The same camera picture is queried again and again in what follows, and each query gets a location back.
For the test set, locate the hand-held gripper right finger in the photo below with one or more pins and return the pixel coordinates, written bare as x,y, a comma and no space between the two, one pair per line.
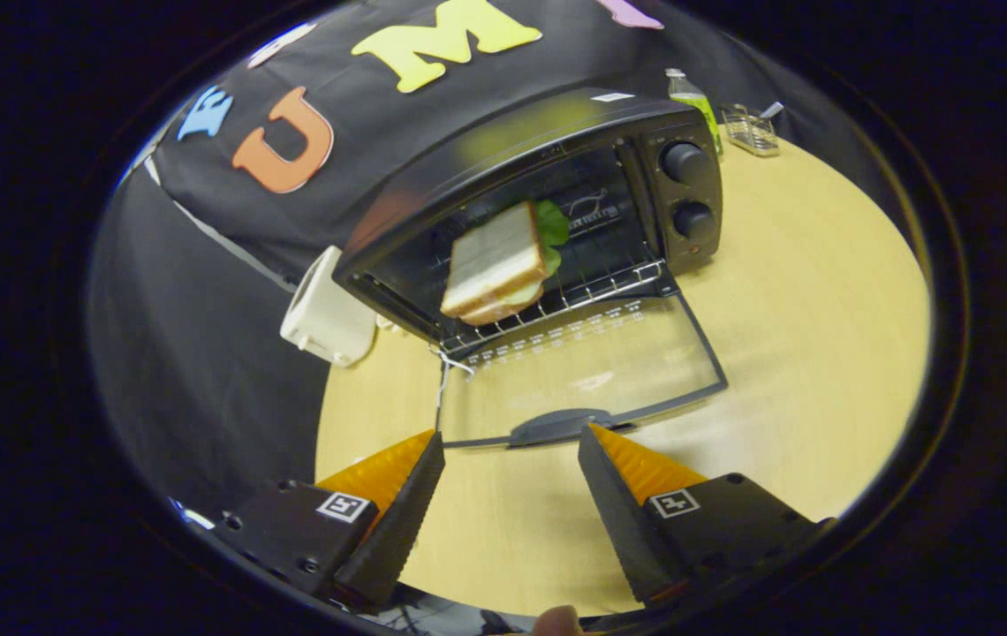
623,521

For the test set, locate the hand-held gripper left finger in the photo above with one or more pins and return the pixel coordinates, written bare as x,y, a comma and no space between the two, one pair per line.
402,530

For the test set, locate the white bread lettuce sandwich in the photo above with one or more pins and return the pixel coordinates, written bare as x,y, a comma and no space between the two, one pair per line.
490,261

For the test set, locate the black toaster oven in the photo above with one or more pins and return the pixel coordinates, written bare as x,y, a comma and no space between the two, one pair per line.
539,128

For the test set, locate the white pop-up toaster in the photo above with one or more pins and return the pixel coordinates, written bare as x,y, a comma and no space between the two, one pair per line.
327,318

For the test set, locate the green drink bottle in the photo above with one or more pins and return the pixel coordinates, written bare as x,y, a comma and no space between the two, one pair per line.
700,106

